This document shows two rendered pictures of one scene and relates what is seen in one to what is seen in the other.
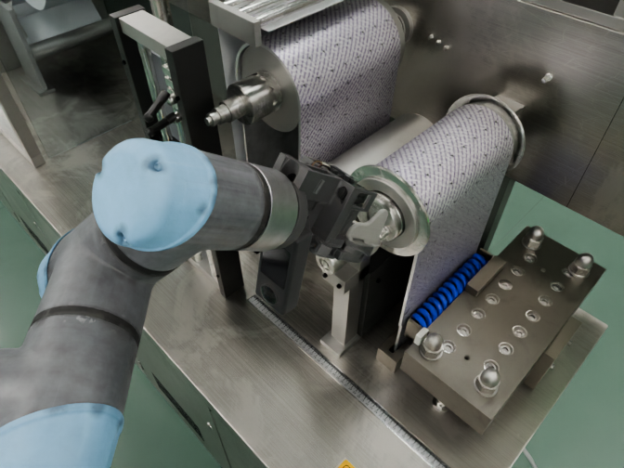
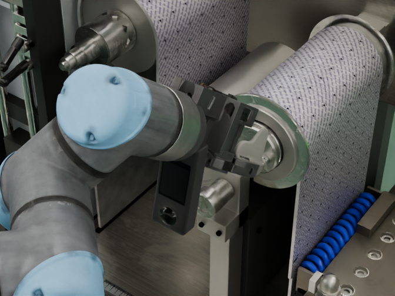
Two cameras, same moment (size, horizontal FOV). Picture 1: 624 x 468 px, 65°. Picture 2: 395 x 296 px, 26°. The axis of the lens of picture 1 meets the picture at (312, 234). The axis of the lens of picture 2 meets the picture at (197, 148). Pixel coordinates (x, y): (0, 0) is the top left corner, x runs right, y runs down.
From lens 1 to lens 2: 46 cm
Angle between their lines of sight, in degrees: 11
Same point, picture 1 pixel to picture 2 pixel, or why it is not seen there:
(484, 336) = (383, 275)
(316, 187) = (209, 103)
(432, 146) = (299, 70)
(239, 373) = not seen: outside the picture
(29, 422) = (56, 259)
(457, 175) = (328, 96)
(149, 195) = (114, 101)
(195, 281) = not seen: hidden behind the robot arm
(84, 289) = (54, 185)
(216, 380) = not seen: outside the picture
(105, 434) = (100, 275)
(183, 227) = (133, 125)
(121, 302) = (81, 194)
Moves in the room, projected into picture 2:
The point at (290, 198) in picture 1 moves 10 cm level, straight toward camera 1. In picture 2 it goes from (193, 110) to (217, 172)
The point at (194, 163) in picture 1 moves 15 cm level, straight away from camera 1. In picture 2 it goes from (134, 79) to (77, 5)
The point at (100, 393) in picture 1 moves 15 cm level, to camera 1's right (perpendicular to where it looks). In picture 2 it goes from (90, 248) to (264, 229)
